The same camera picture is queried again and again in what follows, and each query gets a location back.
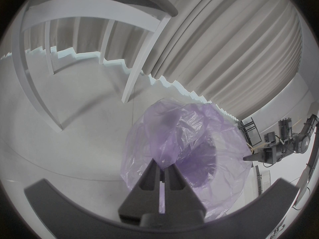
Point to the white chair with grey seat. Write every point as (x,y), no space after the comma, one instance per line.
(87,6)

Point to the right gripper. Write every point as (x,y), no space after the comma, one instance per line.
(269,155)

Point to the purple plastic bag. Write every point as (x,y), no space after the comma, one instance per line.
(194,138)

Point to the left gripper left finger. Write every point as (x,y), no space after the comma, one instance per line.
(147,193)

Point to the black frame table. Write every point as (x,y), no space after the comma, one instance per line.
(257,133)

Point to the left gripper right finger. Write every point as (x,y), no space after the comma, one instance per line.
(179,195)

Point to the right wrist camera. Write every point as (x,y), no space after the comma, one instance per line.
(269,137)

